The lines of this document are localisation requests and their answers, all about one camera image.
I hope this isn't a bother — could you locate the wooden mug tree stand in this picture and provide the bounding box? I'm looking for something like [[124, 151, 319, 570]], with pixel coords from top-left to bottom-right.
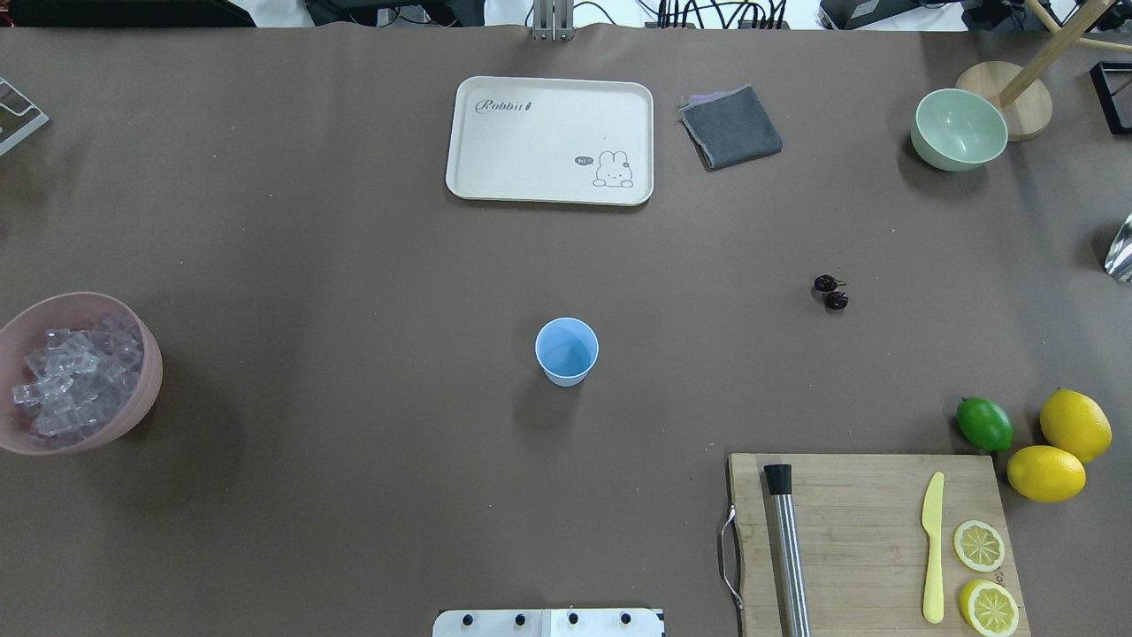
[[955, 1, 1131, 143]]

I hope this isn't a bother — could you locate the green lime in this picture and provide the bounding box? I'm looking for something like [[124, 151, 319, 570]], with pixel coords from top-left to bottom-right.
[[955, 396, 1014, 451]]

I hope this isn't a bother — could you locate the black framed tray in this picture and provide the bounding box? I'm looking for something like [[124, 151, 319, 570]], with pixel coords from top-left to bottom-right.
[[1089, 61, 1131, 134]]

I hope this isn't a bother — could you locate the steel ice scoop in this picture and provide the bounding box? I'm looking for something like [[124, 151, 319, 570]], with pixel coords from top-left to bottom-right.
[[1103, 214, 1132, 283]]

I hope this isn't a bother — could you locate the aluminium frame post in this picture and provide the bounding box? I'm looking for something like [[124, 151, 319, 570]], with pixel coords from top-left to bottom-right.
[[531, 0, 577, 42]]

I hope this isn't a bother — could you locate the yellow plastic knife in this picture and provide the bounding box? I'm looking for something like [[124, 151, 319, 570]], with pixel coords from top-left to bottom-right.
[[921, 472, 945, 625]]

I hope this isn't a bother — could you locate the cream rabbit serving tray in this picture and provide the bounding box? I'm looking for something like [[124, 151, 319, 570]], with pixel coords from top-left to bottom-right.
[[446, 76, 654, 207]]

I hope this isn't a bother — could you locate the pink bowl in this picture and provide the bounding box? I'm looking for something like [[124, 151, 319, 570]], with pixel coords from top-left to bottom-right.
[[1, 293, 163, 456]]

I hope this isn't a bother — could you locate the steel muddler black tip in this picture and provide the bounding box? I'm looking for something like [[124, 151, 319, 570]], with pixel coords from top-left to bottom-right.
[[763, 464, 813, 636]]

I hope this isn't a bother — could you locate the light blue plastic cup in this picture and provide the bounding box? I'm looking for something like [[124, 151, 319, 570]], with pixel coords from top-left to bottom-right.
[[534, 316, 600, 388]]

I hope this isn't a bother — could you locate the lemon half lower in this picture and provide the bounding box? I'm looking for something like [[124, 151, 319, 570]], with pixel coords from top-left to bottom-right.
[[959, 579, 1021, 636]]

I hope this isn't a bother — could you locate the yellow lemon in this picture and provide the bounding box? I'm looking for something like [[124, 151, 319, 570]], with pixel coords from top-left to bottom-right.
[[1039, 388, 1113, 464], [1006, 445, 1087, 503]]

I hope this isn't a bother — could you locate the lemon half upper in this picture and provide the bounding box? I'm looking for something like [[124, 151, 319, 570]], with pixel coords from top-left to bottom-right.
[[952, 519, 1007, 573]]

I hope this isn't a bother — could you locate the wooden cutting board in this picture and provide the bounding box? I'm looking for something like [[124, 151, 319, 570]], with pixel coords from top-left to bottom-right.
[[728, 453, 1010, 636]]

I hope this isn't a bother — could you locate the dark red cherry pair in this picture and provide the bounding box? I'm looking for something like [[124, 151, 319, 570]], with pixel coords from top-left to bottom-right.
[[812, 274, 849, 313]]

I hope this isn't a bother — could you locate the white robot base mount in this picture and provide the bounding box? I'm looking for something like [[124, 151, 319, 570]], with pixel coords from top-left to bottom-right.
[[432, 606, 666, 636]]

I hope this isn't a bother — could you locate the yellow lemon far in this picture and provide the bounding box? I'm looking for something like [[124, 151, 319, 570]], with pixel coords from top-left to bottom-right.
[[1039, 388, 1113, 464]]

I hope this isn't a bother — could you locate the lemon half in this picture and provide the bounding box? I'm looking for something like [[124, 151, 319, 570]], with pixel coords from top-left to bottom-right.
[[959, 579, 1021, 636], [952, 519, 1007, 573]]

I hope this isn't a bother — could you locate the yellow lemon near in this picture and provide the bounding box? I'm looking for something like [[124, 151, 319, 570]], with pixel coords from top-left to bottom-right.
[[1006, 445, 1087, 503]]

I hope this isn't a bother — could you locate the grey folded cloth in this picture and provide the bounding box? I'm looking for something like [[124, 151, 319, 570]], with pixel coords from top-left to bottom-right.
[[679, 84, 784, 171]]

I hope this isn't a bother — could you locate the mint green bowl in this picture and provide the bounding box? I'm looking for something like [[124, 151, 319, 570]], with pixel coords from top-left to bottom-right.
[[910, 88, 1007, 171]]

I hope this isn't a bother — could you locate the clear ice cubes pile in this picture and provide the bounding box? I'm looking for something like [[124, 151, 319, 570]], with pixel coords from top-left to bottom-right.
[[11, 313, 144, 449]]

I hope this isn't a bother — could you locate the white wire cup rack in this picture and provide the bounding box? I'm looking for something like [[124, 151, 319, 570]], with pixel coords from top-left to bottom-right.
[[0, 78, 51, 156]]

